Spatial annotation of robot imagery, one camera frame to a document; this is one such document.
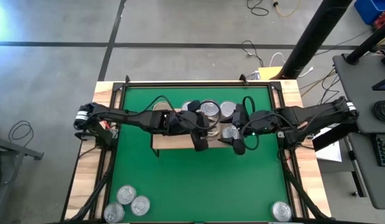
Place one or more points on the small wooden box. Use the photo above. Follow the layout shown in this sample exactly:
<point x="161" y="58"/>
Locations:
<point x="268" y="73"/>

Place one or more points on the green table mat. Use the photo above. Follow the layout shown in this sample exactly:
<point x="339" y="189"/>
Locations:
<point x="195" y="186"/>

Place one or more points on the black clamp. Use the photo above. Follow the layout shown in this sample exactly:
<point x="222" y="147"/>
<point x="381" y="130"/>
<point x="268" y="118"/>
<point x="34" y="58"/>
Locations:
<point x="127" y="79"/>
<point x="243" y="78"/>

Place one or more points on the black slanted pole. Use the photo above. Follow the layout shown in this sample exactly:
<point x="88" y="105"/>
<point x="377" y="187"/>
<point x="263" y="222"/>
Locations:
<point x="366" y="46"/>

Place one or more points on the silver lid blue label can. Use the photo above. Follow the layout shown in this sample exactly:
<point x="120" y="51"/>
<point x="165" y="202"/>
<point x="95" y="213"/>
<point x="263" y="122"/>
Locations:
<point x="186" y="105"/>

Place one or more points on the grey desk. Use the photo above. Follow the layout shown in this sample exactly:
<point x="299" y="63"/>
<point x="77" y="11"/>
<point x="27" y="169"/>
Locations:
<point x="366" y="77"/>

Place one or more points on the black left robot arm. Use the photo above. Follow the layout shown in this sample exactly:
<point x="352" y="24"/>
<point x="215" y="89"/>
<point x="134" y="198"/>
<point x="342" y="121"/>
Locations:
<point x="133" y="117"/>

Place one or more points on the black keyboard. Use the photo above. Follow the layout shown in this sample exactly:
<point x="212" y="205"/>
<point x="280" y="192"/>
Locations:
<point x="384" y="149"/>

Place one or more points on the grey metal stand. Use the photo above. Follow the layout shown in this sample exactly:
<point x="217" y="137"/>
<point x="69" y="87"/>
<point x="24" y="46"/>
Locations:
<point x="18" y="150"/>

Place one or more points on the white paper sheet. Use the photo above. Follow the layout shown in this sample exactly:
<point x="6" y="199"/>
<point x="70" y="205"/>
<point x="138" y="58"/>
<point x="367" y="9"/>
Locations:
<point x="330" y="154"/>

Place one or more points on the gold-rim can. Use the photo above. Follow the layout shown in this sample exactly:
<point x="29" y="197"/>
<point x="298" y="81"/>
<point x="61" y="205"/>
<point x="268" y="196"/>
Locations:
<point x="230" y="131"/>

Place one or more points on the black metal table frame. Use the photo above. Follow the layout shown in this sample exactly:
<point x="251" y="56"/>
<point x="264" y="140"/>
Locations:
<point x="195" y="84"/>

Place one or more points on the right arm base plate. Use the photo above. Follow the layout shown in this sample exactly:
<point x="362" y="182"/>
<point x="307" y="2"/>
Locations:
<point x="280" y="134"/>

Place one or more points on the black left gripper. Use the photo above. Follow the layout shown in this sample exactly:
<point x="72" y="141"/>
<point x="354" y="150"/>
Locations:
<point x="186" y="121"/>

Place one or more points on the black desk support bar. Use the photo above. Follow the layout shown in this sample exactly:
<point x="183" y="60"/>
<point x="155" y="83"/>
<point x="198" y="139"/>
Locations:
<point x="332" y="140"/>

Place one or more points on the silver lid white label can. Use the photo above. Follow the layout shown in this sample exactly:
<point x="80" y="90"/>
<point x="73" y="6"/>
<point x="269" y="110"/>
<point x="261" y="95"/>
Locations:
<point x="228" y="109"/>

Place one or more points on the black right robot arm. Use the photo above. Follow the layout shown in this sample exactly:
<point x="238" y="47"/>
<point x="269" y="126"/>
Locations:
<point x="313" y="115"/>

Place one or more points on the blue plastic bin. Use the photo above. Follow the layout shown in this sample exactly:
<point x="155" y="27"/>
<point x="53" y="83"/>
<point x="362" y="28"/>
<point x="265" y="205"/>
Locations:
<point x="369" y="9"/>

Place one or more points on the gold lid tin can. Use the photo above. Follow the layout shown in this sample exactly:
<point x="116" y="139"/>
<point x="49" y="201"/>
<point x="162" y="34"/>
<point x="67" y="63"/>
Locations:
<point x="161" y="105"/>

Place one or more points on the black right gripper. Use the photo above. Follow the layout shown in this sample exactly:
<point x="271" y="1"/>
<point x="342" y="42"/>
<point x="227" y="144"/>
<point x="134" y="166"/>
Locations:
<point x="262" y="123"/>

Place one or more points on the silver lid red label can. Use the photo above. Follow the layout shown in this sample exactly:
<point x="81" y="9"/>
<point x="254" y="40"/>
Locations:
<point x="210" y="109"/>

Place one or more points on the red object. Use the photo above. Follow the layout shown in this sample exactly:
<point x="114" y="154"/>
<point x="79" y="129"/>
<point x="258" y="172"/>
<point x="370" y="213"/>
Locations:
<point x="384" y="21"/>

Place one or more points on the black corrugated column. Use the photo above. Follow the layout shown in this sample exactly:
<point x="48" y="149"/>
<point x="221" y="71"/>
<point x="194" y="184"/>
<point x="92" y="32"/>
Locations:
<point x="316" y="34"/>

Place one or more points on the wooden shelf black metal legs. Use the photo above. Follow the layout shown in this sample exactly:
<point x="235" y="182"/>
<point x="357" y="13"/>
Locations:
<point x="170" y="141"/>

